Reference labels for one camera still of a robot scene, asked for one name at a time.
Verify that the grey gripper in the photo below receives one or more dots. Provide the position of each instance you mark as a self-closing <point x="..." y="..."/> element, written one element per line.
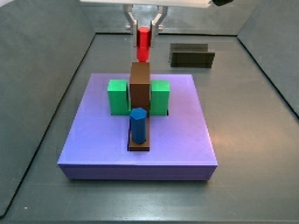
<point x="162" y="12"/>

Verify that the red peg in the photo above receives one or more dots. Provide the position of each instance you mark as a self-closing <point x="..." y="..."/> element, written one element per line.
<point x="143" y="44"/>

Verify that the purple base board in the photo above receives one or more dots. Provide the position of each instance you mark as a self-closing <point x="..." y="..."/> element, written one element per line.
<point x="95" y="152"/>

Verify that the brown T-shaped block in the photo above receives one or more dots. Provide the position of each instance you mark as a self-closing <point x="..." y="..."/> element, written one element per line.
<point x="140" y="100"/>

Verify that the green block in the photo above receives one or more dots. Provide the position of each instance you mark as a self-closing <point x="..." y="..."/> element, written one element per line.
<point x="160" y="92"/>
<point x="118" y="97"/>

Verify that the blue hexagonal peg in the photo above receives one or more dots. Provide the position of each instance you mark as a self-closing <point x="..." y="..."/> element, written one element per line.
<point x="138" y="125"/>

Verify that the black angle bracket holder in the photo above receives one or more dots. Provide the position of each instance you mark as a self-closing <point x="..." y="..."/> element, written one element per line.
<point x="191" y="55"/>

